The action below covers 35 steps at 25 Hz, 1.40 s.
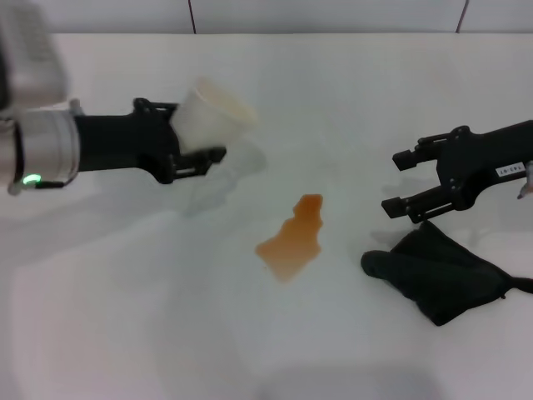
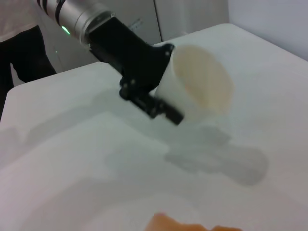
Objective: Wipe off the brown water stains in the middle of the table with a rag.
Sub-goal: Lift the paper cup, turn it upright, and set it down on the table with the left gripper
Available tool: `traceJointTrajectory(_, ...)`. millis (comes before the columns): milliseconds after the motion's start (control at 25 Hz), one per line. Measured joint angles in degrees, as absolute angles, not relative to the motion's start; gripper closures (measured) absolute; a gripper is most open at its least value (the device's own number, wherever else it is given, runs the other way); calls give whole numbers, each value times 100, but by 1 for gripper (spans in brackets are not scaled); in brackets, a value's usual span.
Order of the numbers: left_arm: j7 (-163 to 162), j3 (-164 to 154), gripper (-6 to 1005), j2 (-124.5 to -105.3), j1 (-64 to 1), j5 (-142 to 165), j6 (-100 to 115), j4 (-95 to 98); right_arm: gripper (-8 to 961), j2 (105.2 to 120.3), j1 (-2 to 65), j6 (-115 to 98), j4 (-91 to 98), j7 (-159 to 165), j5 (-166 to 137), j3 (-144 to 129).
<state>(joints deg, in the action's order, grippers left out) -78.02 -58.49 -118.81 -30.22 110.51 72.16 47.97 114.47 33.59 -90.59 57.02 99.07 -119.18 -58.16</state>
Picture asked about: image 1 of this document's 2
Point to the brown water stain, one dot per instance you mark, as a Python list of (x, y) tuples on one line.
[(291, 243)]

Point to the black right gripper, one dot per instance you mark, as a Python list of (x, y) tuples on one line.
[(474, 162)]

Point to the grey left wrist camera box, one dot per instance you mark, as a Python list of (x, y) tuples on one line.
[(29, 58)]

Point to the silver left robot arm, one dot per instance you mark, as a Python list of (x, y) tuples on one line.
[(41, 146)]

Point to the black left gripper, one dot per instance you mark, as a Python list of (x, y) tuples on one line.
[(121, 141)]

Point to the dark blue rag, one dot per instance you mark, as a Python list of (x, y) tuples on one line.
[(437, 275)]

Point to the white paper cup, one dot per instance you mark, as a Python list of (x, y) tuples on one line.
[(212, 114)]

